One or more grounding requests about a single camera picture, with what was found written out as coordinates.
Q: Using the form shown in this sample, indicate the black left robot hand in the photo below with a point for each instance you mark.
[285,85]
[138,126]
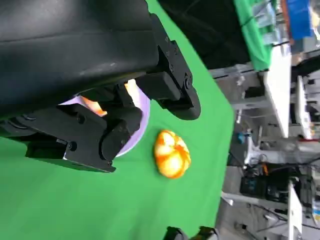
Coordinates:
[75,50]

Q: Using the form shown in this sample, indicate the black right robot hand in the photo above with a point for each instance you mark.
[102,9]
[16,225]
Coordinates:
[175,235]

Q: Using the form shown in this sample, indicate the orange white toy bread roll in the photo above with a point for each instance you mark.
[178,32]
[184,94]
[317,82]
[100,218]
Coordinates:
[172,155]
[96,107]

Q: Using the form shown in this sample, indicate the green table cloth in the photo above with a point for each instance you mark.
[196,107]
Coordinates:
[100,200]

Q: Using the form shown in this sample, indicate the lilac plate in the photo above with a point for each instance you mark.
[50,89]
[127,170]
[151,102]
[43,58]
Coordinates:
[132,143]

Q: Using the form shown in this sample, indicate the black backdrop curtain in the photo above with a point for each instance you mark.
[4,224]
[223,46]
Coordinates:
[212,32]

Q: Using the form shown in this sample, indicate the white workshop table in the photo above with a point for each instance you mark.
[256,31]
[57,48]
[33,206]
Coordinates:
[277,95]

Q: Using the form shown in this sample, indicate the hanging green cloth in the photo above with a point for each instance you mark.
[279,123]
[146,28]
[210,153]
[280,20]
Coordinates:
[257,50]

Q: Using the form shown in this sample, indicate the blue plastic bin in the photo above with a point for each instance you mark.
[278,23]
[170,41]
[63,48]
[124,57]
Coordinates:
[298,20]

